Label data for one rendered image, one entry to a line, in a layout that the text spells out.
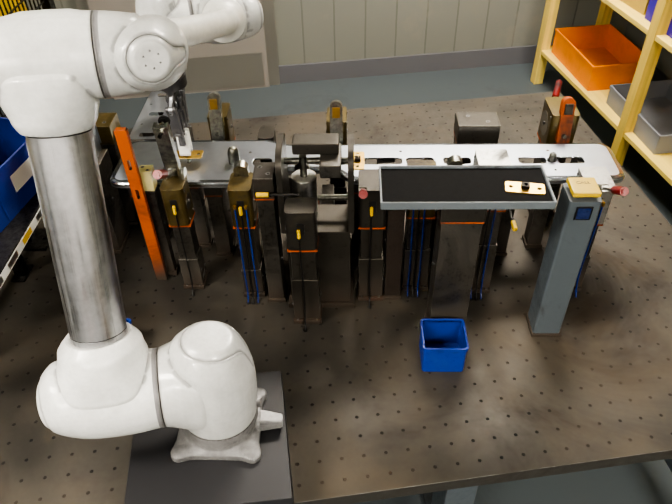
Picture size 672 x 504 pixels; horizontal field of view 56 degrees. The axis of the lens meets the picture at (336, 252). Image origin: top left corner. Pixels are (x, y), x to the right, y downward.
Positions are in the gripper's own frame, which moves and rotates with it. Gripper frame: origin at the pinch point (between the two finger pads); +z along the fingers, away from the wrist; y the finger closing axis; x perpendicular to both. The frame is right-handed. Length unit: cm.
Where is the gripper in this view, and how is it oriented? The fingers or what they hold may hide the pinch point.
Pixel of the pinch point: (184, 141)
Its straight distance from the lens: 179.4
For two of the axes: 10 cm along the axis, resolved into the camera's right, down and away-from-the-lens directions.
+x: -10.0, 0.0, 0.3
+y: 0.2, -6.7, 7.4
